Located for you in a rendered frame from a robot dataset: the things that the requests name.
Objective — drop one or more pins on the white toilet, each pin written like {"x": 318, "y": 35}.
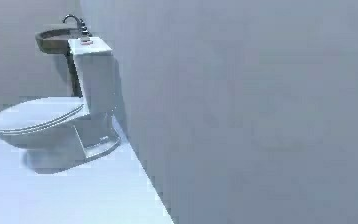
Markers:
{"x": 93, "y": 83}

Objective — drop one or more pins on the small red and grey object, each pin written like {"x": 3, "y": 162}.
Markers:
{"x": 86, "y": 41}

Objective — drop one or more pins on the dark metal faucet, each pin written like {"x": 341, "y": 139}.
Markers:
{"x": 79, "y": 24}

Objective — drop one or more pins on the brown pedestal sink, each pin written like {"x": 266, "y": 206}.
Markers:
{"x": 53, "y": 40}

